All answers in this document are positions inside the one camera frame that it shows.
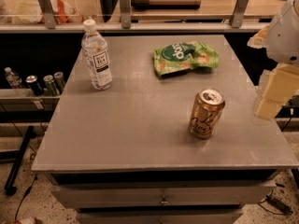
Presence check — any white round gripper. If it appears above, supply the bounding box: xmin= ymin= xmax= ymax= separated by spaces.
xmin=247 ymin=0 xmax=299 ymax=120

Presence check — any orange LaCroix can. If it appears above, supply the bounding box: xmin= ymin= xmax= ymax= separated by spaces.
xmin=189 ymin=88 xmax=225 ymax=139

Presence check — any clear plastic tea bottle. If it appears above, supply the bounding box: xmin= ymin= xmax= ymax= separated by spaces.
xmin=81 ymin=20 xmax=112 ymax=91

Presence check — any grey can on shelf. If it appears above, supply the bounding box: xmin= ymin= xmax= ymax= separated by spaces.
xmin=54 ymin=72 xmax=65 ymax=92

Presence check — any green can on shelf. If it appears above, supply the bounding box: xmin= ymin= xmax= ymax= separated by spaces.
xmin=43 ymin=75 xmax=60 ymax=96

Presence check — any dark blue can on shelf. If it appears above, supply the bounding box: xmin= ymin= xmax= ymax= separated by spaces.
xmin=25 ymin=75 xmax=44 ymax=96

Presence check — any green chip bag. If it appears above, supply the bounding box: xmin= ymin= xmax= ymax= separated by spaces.
xmin=153 ymin=41 xmax=219 ymax=77

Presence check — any black power adapter on floor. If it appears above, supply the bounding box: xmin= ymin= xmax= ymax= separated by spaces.
xmin=267 ymin=196 xmax=292 ymax=216

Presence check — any upper grey drawer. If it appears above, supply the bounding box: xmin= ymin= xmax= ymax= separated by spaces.
xmin=51 ymin=180 xmax=276 ymax=209

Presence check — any grey drawer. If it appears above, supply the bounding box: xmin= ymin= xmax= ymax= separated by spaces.
xmin=76 ymin=209 xmax=243 ymax=224
xmin=51 ymin=180 xmax=276 ymax=209

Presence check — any lower grey drawer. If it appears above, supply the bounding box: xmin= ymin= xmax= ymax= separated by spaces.
xmin=76 ymin=209 xmax=243 ymax=224

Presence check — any orange white plastic bag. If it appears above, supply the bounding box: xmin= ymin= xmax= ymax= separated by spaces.
xmin=0 ymin=0 xmax=78 ymax=24

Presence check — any black stand leg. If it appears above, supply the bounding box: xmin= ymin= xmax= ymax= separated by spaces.
xmin=5 ymin=126 xmax=36 ymax=196

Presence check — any right metal bracket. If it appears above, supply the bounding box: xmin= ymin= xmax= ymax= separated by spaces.
xmin=229 ymin=0 xmax=249 ymax=28

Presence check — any metal bracket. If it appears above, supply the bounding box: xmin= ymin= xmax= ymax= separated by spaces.
xmin=37 ymin=0 xmax=57 ymax=29
xmin=229 ymin=0 xmax=249 ymax=28
xmin=120 ymin=0 xmax=131 ymax=29

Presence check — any middle metal bracket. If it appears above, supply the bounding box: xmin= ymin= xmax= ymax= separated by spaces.
xmin=120 ymin=0 xmax=131 ymax=29

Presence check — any left metal bracket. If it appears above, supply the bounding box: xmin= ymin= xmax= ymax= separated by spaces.
xmin=37 ymin=0 xmax=57 ymax=29

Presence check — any black floor cable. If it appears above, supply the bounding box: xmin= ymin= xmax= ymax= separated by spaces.
xmin=14 ymin=175 xmax=38 ymax=221

